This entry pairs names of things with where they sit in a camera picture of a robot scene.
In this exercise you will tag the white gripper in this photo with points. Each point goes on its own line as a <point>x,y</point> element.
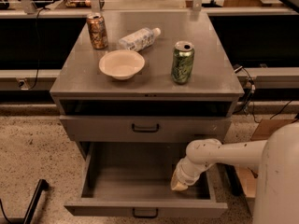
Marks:
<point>183,175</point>

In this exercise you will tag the grey drawer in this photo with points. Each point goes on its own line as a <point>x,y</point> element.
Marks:
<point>133,180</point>
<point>143,129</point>

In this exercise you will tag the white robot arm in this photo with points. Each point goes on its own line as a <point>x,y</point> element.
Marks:
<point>277,162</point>

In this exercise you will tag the grey top drawer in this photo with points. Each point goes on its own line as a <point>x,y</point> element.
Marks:
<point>143,129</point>

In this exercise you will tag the grey drawer cabinet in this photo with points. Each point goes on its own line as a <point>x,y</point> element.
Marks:
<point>212,92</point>

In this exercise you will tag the cardboard box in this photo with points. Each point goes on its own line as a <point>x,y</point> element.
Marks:
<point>248,178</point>

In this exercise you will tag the green soda can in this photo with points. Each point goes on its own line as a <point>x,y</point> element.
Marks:
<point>183,57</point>

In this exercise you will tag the white bowl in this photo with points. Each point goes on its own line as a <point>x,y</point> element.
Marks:
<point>121,64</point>

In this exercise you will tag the black metal stand leg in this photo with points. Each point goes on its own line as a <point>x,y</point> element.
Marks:
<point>42,185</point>

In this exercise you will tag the clear plastic water bottle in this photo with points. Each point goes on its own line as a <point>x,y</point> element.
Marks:
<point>140,39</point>

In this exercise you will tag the orange soda can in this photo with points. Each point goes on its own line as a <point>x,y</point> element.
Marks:
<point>97,30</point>

